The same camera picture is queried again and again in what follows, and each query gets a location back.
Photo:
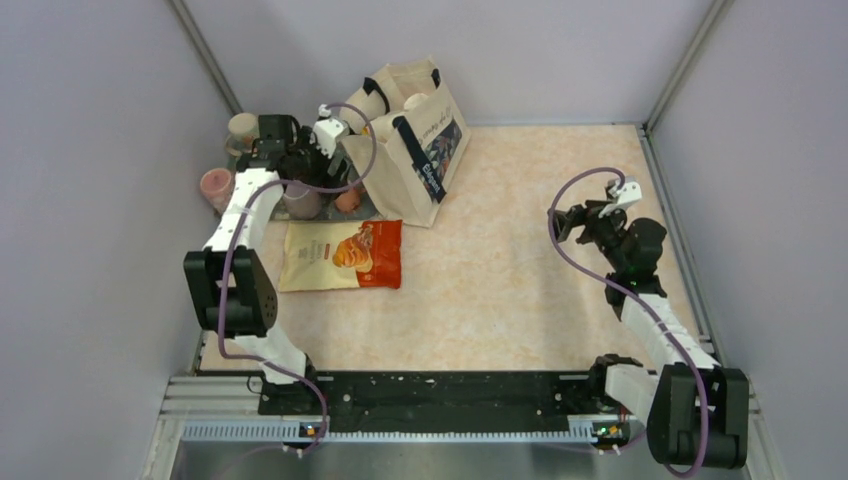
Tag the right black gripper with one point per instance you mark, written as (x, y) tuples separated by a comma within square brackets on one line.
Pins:
[(593, 208)]

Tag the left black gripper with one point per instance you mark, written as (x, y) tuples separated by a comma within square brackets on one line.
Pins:
[(323, 179)]

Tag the lilac mug black handle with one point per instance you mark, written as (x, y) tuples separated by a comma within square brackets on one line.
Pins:
[(302, 203)]

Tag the salmon pink mug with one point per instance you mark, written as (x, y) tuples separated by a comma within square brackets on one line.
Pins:
[(349, 201)]

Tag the beige canvas tote bag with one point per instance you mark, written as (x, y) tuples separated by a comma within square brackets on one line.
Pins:
[(414, 154)]

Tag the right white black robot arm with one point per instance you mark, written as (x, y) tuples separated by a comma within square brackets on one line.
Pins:
[(695, 410)]

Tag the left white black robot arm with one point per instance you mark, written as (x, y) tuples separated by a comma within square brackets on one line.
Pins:
[(231, 292)]

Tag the floral blue serving tray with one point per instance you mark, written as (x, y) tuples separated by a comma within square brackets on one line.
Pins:
[(329, 213)]

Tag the pink cup off tray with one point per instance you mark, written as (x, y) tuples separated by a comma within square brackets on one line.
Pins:
[(216, 186)]

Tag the cassava chips bag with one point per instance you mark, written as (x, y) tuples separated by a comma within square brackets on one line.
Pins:
[(344, 255)]

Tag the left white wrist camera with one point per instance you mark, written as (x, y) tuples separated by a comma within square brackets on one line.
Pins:
[(327, 131)]

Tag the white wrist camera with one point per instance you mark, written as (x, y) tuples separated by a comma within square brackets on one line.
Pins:
[(621, 194), (327, 131)]

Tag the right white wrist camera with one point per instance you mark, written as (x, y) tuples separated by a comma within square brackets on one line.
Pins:
[(621, 194)]

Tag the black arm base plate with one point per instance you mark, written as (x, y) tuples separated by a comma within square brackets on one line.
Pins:
[(446, 402)]

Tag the aluminium frame rail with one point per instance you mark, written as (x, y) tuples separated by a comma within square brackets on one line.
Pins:
[(224, 406)]

